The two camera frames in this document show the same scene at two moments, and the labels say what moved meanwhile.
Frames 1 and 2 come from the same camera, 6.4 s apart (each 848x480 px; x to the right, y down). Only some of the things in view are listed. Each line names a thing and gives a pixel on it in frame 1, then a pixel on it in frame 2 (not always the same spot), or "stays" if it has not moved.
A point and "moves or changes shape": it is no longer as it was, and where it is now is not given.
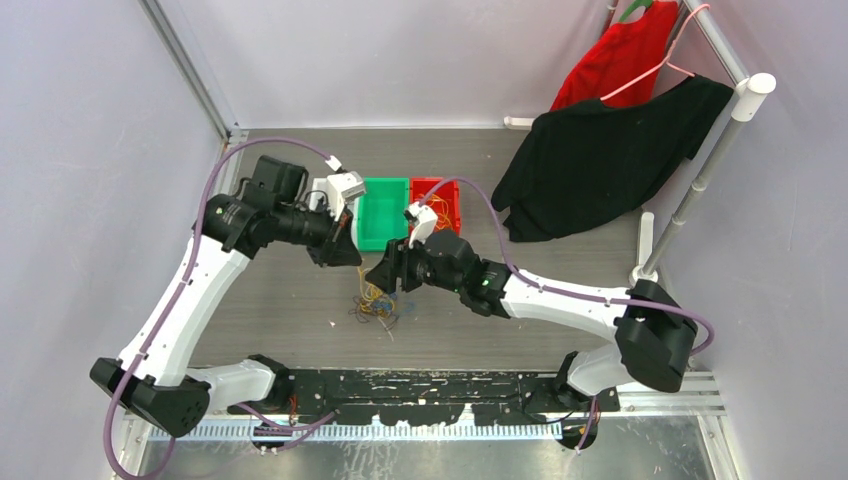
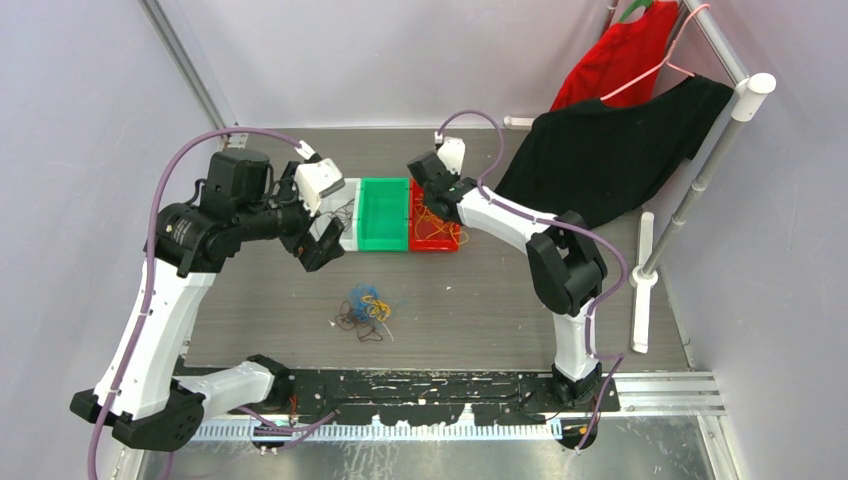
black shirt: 589,164 stays
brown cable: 364,318 moves or changes shape
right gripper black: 395,263 -> 455,177
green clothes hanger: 635,4 stays
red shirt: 616,54 stays
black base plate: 501,397 stays
